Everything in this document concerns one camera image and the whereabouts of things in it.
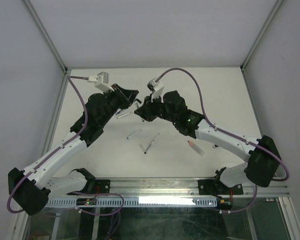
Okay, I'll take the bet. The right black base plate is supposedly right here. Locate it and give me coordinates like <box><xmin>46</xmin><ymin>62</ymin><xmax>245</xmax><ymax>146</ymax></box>
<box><xmin>197</xmin><ymin>179</ymin><xmax>218</xmax><ymax>197</ymax></box>

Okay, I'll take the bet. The white green end pen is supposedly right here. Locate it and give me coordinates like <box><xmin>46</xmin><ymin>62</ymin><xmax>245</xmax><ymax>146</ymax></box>
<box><xmin>134</xmin><ymin>101</ymin><xmax>139</xmax><ymax>110</ymax></box>

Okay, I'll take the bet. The aluminium mounting rail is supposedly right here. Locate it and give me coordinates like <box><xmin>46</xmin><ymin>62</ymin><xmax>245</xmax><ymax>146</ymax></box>
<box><xmin>49</xmin><ymin>176</ymin><xmax>291</xmax><ymax>198</ymax></box>

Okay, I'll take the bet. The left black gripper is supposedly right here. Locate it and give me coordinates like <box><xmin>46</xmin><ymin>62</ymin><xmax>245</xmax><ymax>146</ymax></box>
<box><xmin>100</xmin><ymin>85</ymin><xmax>140</xmax><ymax>128</ymax></box>

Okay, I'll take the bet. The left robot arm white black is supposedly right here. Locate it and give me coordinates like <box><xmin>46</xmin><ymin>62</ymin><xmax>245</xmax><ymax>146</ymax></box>
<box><xmin>7</xmin><ymin>83</ymin><xmax>139</xmax><ymax>216</ymax></box>

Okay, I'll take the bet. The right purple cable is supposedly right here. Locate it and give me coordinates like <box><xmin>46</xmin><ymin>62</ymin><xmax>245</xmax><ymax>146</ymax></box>
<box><xmin>157</xmin><ymin>67</ymin><xmax>290</xmax><ymax>181</ymax></box>

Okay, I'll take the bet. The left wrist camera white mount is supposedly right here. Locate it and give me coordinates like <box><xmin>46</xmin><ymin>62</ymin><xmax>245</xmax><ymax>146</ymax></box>
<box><xmin>87</xmin><ymin>71</ymin><xmax>114</xmax><ymax>93</ymax></box>

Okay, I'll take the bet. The silver green tip pen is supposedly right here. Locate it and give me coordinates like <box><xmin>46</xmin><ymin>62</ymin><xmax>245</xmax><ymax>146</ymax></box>
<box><xmin>117</xmin><ymin>111</ymin><xmax>133</xmax><ymax>119</ymax></box>

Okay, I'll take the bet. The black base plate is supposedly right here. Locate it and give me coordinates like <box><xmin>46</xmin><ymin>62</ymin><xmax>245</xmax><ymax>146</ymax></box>
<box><xmin>68</xmin><ymin>178</ymin><xmax>111</xmax><ymax>195</ymax></box>
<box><xmin>197</xmin><ymin>179</ymin><xmax>218</xmax><ymax>197</ymax></box>

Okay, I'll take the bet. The orange tip marker clear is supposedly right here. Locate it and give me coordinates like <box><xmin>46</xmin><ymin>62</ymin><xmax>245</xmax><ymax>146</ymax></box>
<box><xmin>187</xmin><ymin>140</ymin><xmax>205</xmax><ymax>157</ymax></box>

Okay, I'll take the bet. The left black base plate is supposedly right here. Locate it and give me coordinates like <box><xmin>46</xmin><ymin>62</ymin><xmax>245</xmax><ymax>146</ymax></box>
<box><xmin>68</xmin><ymin>178</ymin><xmax>111</xmax><ymax>195</ymax></box>

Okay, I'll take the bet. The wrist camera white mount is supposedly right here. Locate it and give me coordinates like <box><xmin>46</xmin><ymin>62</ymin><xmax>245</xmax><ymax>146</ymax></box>
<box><xmin>147</xmin><ymin>78</ymin><xmax>164</xmax><ymax>101</ymax></box>
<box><xmin>87</xmin><ymin>71</ymin><xmax>114</xmax><ymax>93</ymax></box>

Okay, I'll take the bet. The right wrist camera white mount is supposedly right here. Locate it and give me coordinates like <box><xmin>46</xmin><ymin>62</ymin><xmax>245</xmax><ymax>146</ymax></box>
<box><xmin>147</xmin><ymin>78</ymin><xmax>164</xmax><ymax>101</ymax></box>

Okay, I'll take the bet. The white slotted cable duct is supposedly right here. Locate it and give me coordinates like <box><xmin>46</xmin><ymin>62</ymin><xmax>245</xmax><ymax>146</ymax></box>
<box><xmin>46</xmin><ymin>196</ymin><xmax>217</xmax><ymax>208</ymax></box>

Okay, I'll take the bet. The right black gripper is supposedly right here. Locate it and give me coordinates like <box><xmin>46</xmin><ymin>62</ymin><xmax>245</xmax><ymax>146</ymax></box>
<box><xmin>135</xmin><ymin>91</ymin><xmax>178</xmax><ymax>123</ymax></box>

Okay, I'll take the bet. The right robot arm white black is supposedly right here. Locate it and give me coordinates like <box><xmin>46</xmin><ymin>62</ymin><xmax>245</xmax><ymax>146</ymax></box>
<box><xmin>134</xmin><ymin>90</ymin><xmax>280</xmax><ymax>194</ymax></box>

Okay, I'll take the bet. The white blue end pen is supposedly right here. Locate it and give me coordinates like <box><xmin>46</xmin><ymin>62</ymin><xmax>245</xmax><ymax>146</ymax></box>
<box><xmin>126</xmin><ymin>129</ymin><xmax>141</xmax><ymax>140</ymax></box>

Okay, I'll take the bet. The white black end pen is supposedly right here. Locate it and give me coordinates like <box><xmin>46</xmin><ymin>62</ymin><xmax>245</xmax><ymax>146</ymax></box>
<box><xmin>143</xmin><ymin>133</ymin><xmax>160</xmax><ymax>155</ymax></box>

